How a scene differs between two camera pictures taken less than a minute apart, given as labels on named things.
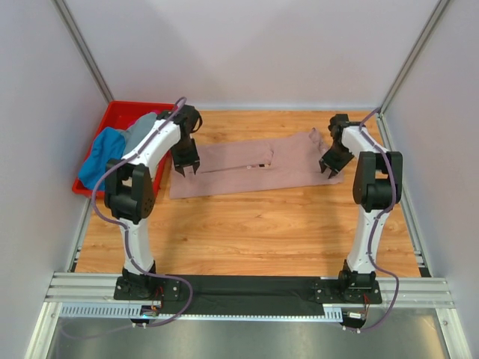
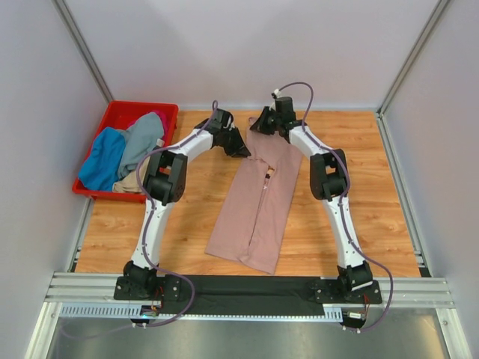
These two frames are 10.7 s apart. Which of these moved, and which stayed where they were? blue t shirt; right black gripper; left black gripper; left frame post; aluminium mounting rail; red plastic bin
Moved: right black gripper; left black gripper
Stayed: aluminium mounting rail; blue t shirt; red plastic bin; left frame post
